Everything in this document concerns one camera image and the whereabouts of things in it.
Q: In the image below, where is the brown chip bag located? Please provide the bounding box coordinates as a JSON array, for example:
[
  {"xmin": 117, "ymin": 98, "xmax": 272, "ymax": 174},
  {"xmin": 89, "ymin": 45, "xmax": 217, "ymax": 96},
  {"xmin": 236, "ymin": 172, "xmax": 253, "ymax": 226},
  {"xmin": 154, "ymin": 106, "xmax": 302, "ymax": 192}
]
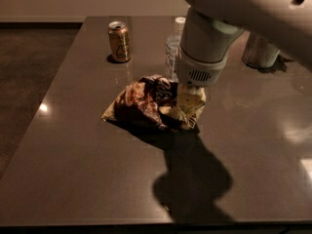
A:
[{"xmin": 101, "ymin": 75, "xmax": 198, "ymax": 132}]

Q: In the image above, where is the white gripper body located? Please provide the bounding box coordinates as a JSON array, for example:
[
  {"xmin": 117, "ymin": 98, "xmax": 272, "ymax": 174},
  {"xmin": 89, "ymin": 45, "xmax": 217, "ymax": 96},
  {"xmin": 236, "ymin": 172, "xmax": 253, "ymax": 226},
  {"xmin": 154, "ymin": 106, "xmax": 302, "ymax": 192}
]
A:
[{"xmin": 175, "ymin": 47, "xmax": 227, "ymax": 87}]

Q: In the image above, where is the gold soda can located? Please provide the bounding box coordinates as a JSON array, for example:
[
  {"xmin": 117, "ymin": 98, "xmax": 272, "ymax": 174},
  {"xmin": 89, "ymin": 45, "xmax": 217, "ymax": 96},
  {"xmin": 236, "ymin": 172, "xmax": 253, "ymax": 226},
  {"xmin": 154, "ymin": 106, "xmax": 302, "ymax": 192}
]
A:
[{"xmin": 108, "ymin": 20, "xmax": 131, "ymax": 63}]

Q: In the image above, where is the blue plastic water bottle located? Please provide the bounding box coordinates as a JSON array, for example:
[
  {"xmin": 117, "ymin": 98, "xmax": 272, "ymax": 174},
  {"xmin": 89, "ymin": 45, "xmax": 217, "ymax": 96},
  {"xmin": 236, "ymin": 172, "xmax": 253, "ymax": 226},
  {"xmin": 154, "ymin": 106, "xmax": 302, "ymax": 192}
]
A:
[{"xmin": 165, "ymin": 17, "xmax": 185, "ymax": 82}]

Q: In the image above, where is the metal cup holder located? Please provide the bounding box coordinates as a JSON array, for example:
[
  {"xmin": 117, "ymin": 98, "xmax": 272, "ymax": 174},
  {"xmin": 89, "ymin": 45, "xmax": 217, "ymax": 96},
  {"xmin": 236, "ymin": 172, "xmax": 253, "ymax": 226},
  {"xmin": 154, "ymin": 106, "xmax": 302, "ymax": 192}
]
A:
[{"xmin": 242, "ymin": 33, "xmax": 280, "ymax": 69}]

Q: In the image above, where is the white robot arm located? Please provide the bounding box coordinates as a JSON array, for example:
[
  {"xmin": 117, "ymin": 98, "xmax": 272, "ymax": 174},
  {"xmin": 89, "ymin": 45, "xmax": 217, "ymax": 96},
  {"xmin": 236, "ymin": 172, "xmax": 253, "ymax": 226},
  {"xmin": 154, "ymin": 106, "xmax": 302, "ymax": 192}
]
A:
[{"xmin": 175, "ymin": 0, "xmax": 312, "ymax": 114}]

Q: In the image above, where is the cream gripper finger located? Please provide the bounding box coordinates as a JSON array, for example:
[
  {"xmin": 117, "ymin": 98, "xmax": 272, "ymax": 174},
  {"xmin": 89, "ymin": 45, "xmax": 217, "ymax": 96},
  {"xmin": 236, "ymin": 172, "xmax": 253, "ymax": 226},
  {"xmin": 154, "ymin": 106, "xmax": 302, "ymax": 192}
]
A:
[{"xmin": 176, "ymin": 83, "xmax": 206, "ymax": 121}]

